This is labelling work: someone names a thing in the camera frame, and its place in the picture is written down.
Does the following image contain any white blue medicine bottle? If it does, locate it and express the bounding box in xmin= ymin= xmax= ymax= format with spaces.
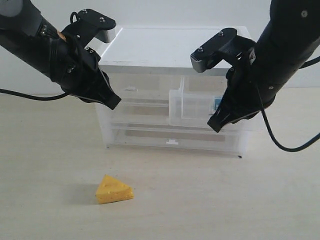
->
xmin=212 ymin=96 xmax=223 ymax=113

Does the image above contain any clear bottom wide drawer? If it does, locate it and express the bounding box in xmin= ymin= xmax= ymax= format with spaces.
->
xmin=112 ymin=128 xmax=245 ymax=155

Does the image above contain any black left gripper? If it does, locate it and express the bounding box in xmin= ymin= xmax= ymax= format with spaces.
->
xmin=49 ymin=37 xmax=122 ymax=110

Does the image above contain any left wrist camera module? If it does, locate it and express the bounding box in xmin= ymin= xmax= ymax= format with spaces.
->
xmin=62 ymin=8 xmax=117 ymax=47

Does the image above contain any yellow cheese wedge toy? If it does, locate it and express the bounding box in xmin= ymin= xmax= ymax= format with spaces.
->
xmin=95 ymin=174 xmax=134 ymax=204

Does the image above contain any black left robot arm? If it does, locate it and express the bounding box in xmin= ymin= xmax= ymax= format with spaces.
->
xmin=0 ymin=0 xmax=121 ymax=110

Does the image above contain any clear middle wide drawer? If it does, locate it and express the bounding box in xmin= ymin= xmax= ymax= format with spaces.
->
xmin=105 ymin=103 xmax=173 ymax=130

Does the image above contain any white plastic drawer cabinet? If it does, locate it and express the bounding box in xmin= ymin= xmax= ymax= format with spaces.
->
xmin=96 ymin=26 xmax=263 ymax=158

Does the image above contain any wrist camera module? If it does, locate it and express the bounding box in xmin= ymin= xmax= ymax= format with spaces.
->
xmin=62 ymin=8 xmax=117 ymax=47
xmin=190 ymin=27 xmax=256 ymax=73

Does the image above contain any clear wide drawer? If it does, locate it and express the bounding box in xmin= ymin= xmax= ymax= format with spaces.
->
xmin=105 ymin=103 xmax=173 ymax=130
xmin=112 ymin=128 xmax=245 ymax=155

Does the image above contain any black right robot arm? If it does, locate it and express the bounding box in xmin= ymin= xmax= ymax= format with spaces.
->
xmin=207 ymin=0 xmax=320 ymax=132

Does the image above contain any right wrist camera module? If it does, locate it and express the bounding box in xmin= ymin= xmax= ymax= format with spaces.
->
xmin=190 ymin=27 xmax=256 ymax=73

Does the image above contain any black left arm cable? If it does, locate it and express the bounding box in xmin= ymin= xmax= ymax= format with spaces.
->
xmin=0 ymin=88 xmax=71 ymax=101

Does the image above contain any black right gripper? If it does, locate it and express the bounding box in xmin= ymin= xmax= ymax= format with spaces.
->
xmin=207 ymin=49 xmax=265 ymax=133

